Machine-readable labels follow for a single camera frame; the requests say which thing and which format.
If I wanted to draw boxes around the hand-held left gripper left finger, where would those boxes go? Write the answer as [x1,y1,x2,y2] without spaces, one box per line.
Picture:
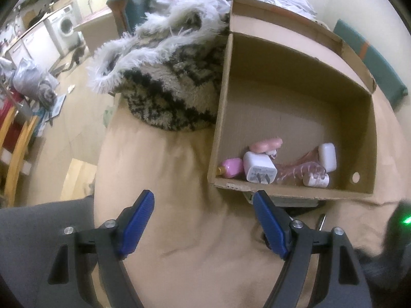
[48,190,155,308]

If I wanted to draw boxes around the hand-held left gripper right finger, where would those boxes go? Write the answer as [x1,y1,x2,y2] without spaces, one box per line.
[253,190,373,308]

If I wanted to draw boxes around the clear pink plastic item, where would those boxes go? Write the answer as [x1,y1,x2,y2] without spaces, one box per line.
[274,148,325,187]

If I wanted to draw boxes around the white plug charger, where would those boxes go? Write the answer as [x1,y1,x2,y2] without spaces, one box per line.
[243,152,277,185]

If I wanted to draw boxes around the pink bottle with gold cap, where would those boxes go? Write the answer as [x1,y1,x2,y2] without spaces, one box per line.
[218,158,245,178]

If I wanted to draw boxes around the pink toy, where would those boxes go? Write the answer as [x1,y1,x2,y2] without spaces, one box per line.
[250,137,283,156]

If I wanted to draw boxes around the white oval case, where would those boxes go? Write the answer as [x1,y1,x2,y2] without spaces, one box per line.
[318,143,337,173]

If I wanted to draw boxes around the brown cardboard box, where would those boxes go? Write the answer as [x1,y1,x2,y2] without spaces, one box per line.
[207,0,378,199]

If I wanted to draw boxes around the flat cardboard piece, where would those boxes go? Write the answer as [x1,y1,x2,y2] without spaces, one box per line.
[61,159,97,201]

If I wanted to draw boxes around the shaggy patterned blanket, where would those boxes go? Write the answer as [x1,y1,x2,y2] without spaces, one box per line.
[87,0,232,132]

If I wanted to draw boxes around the yellow wooden chair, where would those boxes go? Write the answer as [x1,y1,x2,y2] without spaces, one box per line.
[0,104,41,207]

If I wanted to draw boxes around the red cloth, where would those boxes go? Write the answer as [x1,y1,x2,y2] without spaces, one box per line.
[0,98,20,142]

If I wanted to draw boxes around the teal cushion with orange stripe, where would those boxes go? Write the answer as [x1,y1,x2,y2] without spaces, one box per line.
[333,18,409,110]

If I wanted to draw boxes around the grey cat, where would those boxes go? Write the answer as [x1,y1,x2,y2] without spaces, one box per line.
[66,46,87,71]

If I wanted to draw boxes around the pale plastic bag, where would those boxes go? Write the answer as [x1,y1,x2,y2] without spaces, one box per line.
[12,58,60,98]

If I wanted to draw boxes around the beige bedside table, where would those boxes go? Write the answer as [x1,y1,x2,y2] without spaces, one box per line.
[74,9,119,50]

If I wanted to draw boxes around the white kitchen cabinet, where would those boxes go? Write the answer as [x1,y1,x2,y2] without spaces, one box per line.
[6,24,61,71]

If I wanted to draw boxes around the white washing machine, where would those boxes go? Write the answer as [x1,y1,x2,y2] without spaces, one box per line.
[48,5,81,53]

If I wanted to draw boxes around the teal upholstered chair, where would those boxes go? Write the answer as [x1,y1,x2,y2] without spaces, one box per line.
[107,0,155,37]

